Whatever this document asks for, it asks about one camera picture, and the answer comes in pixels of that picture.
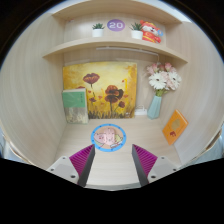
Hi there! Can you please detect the pink computer mouse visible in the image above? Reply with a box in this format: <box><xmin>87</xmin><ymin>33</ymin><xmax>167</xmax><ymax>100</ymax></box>
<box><xmin>97</xmin><ymin>129</ymin><xmax>117</xmax><ymax>149</ymax></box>

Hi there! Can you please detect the pink and white flower bouquet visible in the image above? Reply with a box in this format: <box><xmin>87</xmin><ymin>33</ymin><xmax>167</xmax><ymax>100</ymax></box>
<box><xmin>145</xmin><ymin>61</ymin><xmax>183</xmax><ymax>98</ymax></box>

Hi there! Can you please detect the small white charger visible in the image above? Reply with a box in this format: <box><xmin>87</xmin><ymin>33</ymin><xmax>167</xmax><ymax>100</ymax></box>
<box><xmin>134</xmin><ymin>105</ymin><xmax>148</xmax><ymax>117</ymax></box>

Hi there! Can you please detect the round cartoon mouse pad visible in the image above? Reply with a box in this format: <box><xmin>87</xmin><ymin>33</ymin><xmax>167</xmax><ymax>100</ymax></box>
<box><xmin>90</xmin><ymin>123</ymin><xmax>127</xmax><ymax>153</ymax></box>

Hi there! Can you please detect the yellow poppy flower painting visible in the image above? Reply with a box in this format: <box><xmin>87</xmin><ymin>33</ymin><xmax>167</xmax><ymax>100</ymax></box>
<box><xmin>62</xmin><ymin>61</ymin><xmax>138</xmax><ymax>120</ymax></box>

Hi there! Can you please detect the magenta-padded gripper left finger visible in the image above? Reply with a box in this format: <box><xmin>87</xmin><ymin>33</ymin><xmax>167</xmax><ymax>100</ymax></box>
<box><xmin>45</xmin><ymin>143</ymin><xmax>96</xmax><ymax>188</ymax></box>

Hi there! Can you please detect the white under-shelf light bar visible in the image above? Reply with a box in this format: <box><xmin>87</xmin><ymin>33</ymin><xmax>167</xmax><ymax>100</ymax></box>
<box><xmin>95</xmin><ymin>46</ymin><xmax>159</xmax><ymax>57</ymax></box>

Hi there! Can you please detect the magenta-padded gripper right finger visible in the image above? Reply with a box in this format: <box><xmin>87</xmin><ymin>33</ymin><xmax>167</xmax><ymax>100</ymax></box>
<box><xmin>131</xmin><ymin>143</ymin><xmax>180</xmax><ymax>188</ymax></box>

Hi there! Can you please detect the green and beige book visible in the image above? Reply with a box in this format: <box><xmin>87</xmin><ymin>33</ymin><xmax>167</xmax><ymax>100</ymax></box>
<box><xmin>61</xmin><ymin>88</ymin><xmax>90</xmax><ymax>125</ymax></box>

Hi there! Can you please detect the pale teal faceted vase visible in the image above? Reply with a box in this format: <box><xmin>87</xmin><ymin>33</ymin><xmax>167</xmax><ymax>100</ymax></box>
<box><xmin>146</xmin><ymin>94</ymin><xmax>163</xmax><ymax>120</ymax></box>

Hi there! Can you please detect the small potted plant white pot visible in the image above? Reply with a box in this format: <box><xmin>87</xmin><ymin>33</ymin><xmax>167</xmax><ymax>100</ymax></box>
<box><xmin>91</xmin><ymin>22</ymin><xmax>106</xmax><ymax>38</ymax></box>
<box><xmin>129</xmin><ymin>22</ymin><xmax>144</xmax><ymax>40</ymax></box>

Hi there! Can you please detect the round purple number sign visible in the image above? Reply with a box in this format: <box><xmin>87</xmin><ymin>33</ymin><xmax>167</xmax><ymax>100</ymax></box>
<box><xmin>106</xmin><ymin>18</ymin><xmax>126</xmax><ymax>33</ymax></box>

